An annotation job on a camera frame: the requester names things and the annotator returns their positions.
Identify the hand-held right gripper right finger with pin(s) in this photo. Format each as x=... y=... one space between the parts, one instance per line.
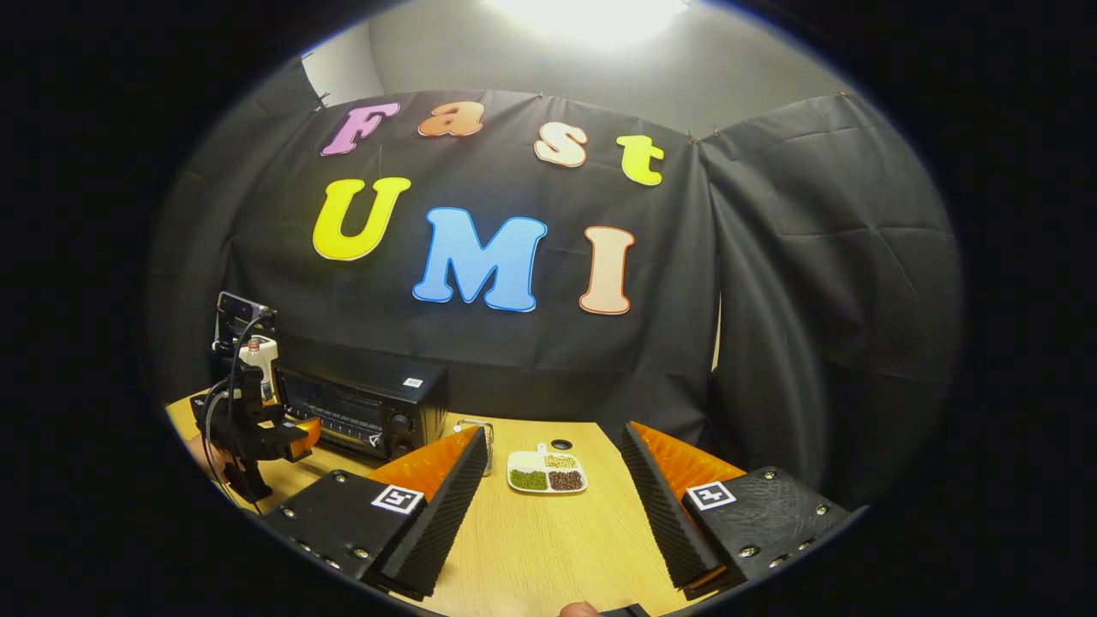
x=664 y=514

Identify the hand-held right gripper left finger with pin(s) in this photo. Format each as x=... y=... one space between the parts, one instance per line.
x=446 y=514

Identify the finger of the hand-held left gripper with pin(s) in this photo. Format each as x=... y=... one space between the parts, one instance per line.
x=304 y=435

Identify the black electric oven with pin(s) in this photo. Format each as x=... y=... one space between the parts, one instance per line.
x=343 y=411

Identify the white divided dish of beans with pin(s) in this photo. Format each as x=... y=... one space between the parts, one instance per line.
x=548 y=480

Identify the black backdrop cloth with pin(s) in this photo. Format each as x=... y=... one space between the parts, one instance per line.
x=771 y=300

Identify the large ceiling light panel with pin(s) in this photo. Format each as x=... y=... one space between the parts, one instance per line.
x=591 y=17

